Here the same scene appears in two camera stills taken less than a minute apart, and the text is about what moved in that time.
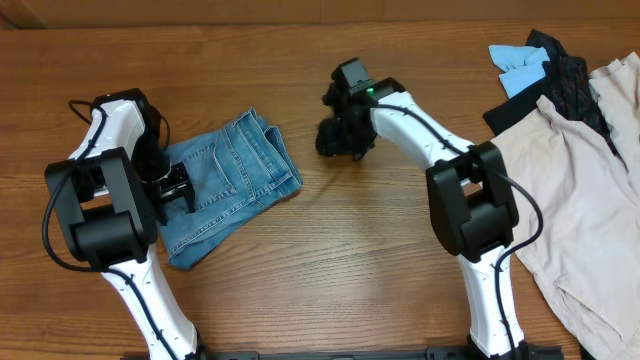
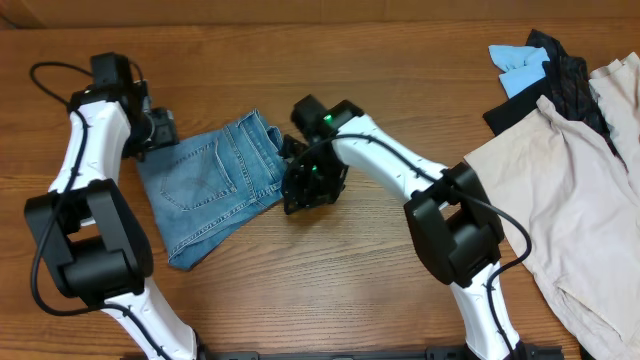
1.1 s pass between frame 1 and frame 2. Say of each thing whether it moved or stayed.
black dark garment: stayed
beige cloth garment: stayed
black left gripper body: moved
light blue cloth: stayed
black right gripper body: moved
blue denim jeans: stayed
